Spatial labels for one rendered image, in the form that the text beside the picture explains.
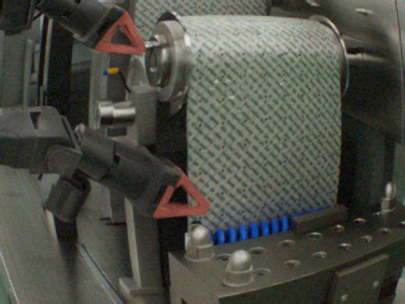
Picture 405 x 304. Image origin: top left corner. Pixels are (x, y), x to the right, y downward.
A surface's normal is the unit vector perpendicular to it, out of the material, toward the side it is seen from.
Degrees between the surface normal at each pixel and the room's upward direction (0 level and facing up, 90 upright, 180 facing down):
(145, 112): 90
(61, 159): 113
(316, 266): 0
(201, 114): 90
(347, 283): 90
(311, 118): 90
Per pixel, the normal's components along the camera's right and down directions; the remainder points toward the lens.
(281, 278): 0.00, -0.96
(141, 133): 0.38, 0.26
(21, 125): 0.33, -0.80
